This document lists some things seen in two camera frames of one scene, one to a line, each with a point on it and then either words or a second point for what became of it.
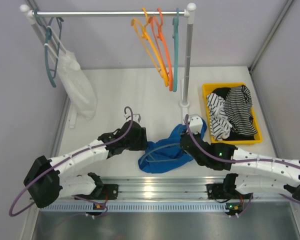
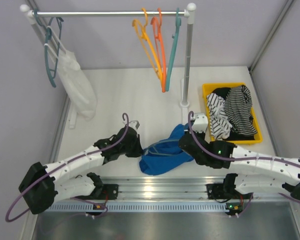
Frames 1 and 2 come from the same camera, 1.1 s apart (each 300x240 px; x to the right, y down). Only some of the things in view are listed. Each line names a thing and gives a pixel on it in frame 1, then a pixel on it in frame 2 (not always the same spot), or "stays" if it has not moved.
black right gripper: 198,134 stays
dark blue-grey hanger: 153,159 → 158,153
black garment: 223,91 stays
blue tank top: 165,154 stays
